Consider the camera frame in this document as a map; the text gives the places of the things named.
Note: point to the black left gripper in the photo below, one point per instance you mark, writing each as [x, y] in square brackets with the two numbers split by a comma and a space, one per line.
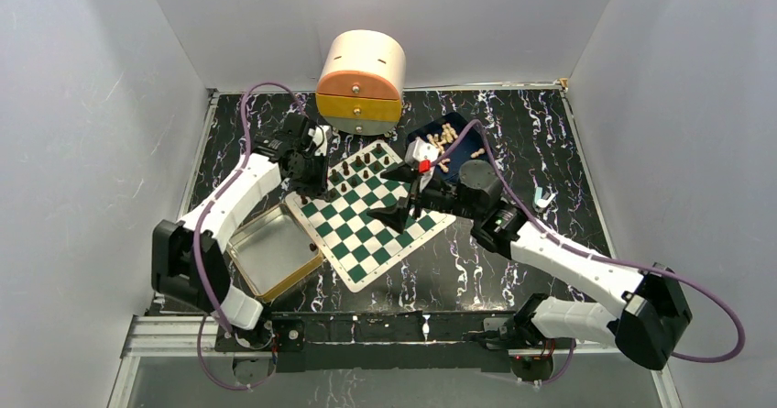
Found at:
[319, 189]

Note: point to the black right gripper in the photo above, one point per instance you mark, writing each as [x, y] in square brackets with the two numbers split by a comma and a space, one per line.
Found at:
[396, 215]

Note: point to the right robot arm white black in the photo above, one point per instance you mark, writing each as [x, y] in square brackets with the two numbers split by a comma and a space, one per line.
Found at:
[641, 312]

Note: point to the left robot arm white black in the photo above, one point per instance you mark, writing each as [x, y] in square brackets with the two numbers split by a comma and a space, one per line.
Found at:
[187, 255]

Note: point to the pile of light chess pieces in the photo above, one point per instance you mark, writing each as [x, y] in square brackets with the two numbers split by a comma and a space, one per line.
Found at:
[440, 140]

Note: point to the green white chess board mat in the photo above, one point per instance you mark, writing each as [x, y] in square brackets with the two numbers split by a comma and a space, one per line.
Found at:
[358, 247]

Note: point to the blue square tray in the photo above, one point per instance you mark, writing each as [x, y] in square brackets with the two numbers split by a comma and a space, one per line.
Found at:
[471, 142]

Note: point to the light wooden pawn lone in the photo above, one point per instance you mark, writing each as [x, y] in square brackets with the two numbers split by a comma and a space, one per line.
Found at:
[477, 153]

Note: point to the gold metal tin tray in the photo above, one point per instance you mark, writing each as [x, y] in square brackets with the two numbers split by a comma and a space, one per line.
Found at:
[272, 253]

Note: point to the round wooden drawer cabinet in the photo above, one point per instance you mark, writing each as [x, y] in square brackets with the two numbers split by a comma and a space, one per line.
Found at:
[361, 86]

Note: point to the small white teal object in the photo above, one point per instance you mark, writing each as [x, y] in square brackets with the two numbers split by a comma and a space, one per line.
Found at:
[542, 199]

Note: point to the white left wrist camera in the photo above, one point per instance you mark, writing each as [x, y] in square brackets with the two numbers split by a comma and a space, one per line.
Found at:
[321, 136]

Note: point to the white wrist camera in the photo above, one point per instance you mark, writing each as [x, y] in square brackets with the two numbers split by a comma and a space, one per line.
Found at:
[420, 155]
[321, 136]

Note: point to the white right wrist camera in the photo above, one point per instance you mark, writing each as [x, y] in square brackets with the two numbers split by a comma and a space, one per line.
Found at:
[420, 155]

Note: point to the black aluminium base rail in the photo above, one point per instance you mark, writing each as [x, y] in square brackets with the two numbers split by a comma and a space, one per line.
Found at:
[294, 342]

